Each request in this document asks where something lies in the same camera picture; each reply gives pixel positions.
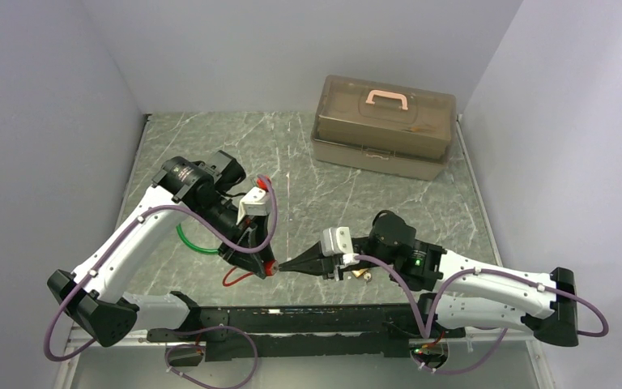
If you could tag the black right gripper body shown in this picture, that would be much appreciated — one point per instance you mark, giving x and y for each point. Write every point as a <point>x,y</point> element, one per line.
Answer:
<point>338,268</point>

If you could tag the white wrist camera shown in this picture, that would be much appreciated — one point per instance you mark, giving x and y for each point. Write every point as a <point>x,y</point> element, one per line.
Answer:
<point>336,241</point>
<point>256,202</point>

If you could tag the beige plastic toolbox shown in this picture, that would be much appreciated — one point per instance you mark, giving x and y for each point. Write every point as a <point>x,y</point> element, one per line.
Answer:
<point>384,128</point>

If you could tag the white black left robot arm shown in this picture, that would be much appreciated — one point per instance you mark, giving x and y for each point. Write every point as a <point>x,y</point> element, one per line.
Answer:
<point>94,295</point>

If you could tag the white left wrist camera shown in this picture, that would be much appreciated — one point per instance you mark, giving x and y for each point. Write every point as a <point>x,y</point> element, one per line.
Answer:
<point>256,202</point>

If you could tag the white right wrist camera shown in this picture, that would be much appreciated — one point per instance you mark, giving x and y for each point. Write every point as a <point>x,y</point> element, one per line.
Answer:
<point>336,241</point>

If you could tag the brass padlock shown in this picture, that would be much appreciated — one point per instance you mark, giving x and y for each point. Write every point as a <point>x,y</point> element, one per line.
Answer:
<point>358,274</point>

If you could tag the red cable lock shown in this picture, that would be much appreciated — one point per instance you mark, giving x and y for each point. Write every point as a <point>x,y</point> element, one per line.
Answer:
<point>246,274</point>

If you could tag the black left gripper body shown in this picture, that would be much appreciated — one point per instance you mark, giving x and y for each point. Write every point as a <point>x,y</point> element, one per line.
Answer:
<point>239,234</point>

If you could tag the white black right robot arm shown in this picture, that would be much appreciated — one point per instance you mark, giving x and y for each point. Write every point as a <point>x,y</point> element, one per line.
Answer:
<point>455,291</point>

